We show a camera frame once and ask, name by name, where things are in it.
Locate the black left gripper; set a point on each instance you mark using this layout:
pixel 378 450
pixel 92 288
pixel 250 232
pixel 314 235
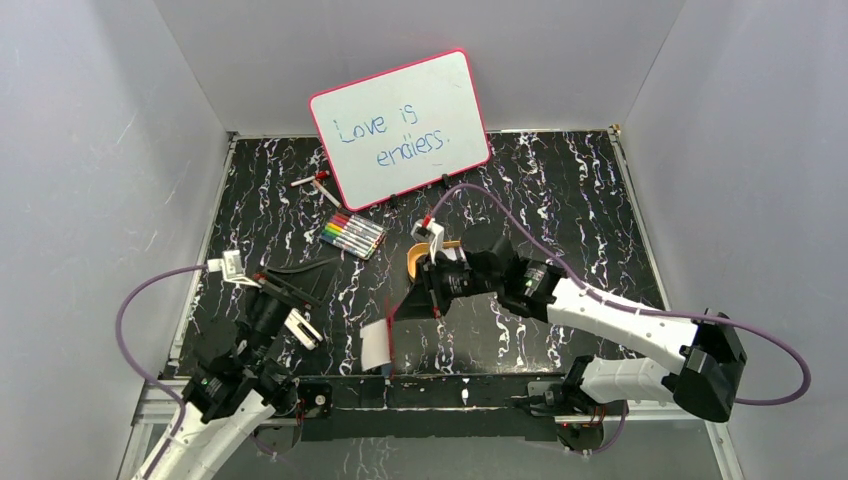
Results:
pixel 281 292

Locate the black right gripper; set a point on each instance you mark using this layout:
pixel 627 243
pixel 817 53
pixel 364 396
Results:
pixel 419 300

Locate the red card holder wallet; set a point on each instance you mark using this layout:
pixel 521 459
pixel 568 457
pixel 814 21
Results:
pixel 377 344

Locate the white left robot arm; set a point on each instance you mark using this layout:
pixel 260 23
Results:
pixel 238 386

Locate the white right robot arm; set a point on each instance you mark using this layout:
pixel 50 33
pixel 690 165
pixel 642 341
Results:
pixel 695 363

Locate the orange card tray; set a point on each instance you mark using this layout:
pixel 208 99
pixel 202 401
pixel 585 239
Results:
pixel 451 250

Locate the white whiteboard eraser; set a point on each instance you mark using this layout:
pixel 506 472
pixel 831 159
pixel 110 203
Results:
pixel 297 324

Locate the pack of coloured markers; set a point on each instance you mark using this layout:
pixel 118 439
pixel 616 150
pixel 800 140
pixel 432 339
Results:
pixel 353 234

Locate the white marker pen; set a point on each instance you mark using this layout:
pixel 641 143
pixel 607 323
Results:
pixel 326 193

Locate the red capped white marker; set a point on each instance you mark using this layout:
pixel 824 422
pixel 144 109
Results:
pixel 320 175

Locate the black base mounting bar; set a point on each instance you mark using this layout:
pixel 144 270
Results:
pixel 534 407

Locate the pink framed whiteboard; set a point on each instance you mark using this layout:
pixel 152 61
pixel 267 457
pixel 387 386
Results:
pixel 391 133

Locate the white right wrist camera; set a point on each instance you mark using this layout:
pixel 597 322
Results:
pixel 427 230

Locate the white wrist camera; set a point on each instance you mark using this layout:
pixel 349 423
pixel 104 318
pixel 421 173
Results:
pixel 231 268
pixel 427 230

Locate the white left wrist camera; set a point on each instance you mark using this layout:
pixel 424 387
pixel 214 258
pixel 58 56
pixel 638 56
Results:
pixel 231 268

